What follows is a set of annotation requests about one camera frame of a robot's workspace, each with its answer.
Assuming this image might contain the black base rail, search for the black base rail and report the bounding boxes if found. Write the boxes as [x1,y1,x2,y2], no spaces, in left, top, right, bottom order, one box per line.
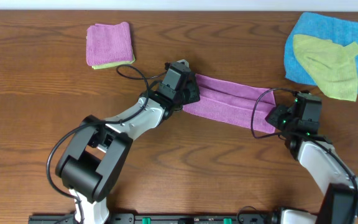
[28,212,323,224]

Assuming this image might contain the left black cable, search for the left black cable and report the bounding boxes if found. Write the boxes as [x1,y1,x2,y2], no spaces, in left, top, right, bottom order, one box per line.
[45,64,167,224]

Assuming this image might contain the black cable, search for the black cable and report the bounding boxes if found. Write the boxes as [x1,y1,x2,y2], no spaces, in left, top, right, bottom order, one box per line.
[45,64,167,224]
[250,87,358,215]

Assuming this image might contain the crumpled green cloth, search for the crumpled green cloth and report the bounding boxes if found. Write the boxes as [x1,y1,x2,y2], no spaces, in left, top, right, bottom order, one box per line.
[293,34,358,102]

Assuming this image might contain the folded purple cloth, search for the folded purple cloth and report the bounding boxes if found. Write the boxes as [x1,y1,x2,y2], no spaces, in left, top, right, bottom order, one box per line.
[86,22,134,67]

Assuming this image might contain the folded green cloth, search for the folded green cloth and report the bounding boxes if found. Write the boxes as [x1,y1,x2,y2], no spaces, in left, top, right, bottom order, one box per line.
[92,55,135,70]

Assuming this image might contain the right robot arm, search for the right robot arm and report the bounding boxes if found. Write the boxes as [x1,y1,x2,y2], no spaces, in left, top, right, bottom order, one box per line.
[264,105,358,223]

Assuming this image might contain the right black cable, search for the right black cable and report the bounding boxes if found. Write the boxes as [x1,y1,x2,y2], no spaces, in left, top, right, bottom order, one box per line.
[250,87,358,215]

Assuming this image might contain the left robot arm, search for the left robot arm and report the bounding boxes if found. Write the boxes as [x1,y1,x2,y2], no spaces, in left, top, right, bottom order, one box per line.
[54,72,200,223]

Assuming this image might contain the blue microfiber cloth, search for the blue microfiber cloth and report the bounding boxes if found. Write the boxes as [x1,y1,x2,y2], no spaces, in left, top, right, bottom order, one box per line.
[284,12,358,86]

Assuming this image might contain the purple microfiber cloth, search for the purple microfiber cloth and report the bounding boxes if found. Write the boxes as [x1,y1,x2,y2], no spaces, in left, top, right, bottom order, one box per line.
[183,74,276,134]

